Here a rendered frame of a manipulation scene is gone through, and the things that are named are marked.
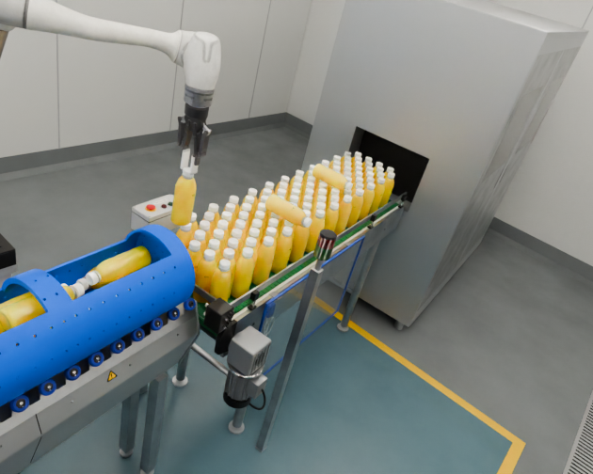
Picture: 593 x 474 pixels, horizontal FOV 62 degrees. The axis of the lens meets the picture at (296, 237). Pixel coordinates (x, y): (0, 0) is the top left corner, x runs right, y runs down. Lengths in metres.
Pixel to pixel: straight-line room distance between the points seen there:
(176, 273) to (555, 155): 4.18
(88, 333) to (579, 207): 4.56
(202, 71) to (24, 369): 0.93
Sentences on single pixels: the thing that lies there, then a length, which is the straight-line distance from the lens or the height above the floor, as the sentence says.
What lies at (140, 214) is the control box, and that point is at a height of 1.09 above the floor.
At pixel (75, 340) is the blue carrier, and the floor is 1.12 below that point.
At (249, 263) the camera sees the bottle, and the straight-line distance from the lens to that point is 1.84.
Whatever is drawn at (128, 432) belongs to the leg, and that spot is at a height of 0.19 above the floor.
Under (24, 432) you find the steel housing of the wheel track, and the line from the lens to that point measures 1.57.
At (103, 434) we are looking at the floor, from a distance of 2.61.
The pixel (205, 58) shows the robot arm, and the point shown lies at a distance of 1.56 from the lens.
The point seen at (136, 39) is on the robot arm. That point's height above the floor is 1.75.
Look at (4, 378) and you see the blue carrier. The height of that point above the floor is 1.13.
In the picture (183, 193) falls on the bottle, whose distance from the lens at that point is 1.74.
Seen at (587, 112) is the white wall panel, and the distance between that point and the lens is 5.11.
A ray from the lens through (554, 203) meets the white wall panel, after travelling 5.29.
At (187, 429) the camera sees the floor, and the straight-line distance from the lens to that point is 2.63.
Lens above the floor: 2.13
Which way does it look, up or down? 31 degrees down
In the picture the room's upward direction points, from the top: 16 degrees clockwise
